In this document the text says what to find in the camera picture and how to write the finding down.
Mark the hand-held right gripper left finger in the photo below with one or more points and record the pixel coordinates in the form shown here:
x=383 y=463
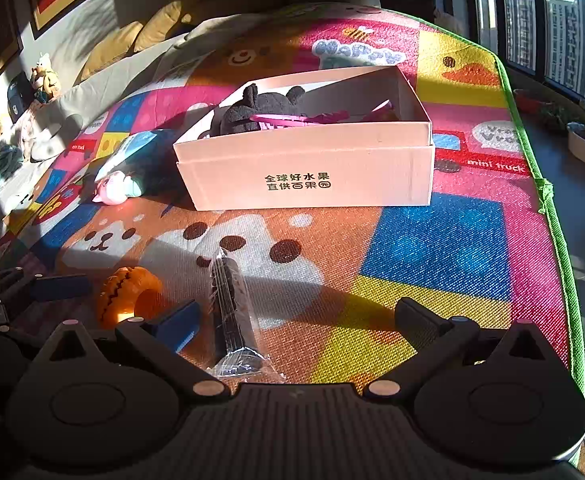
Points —
x=185 y=325

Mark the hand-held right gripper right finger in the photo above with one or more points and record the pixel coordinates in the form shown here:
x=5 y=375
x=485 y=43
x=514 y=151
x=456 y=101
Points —
x=415 y=322

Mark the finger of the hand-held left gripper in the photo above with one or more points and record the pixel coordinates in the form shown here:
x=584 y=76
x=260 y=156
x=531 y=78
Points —
x=62 y=287

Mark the black brush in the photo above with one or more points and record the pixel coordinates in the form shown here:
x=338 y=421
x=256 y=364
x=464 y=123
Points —
x=230 y=300

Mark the light blue packet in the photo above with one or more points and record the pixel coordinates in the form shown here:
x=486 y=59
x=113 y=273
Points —
x=142 y=145

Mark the pink cardboard box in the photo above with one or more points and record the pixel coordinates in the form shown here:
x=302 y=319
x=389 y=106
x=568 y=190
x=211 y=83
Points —
x=297 y=160

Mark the pink comb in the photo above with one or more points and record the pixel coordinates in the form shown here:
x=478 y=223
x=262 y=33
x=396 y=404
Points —
x=282 y=121

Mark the grey plush toy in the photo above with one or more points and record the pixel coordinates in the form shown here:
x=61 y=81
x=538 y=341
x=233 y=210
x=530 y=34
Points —
x=267 y=107

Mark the colourful printed play mat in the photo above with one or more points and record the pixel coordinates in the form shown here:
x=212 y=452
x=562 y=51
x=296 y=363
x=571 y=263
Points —
x=437 y=255

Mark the black bag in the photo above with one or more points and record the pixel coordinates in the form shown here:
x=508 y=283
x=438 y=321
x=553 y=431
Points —
x=20 y=92

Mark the beige sofa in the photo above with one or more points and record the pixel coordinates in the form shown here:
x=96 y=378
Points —
x=102 y=90

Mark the stuffed bear toy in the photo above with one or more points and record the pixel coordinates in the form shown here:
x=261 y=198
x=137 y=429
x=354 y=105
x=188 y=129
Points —
x=45 y=77

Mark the yellow pillow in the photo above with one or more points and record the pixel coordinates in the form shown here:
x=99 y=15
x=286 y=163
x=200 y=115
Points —
x=112 y=50
x=160 y=25

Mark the small green plant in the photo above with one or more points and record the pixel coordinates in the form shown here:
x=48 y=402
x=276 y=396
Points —
x=552 y=117

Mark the red flower pot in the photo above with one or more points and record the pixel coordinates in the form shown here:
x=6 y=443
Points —
x=526 y=101

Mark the black window frame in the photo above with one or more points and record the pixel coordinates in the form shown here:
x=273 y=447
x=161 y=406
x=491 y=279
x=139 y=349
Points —
x=537 y=25

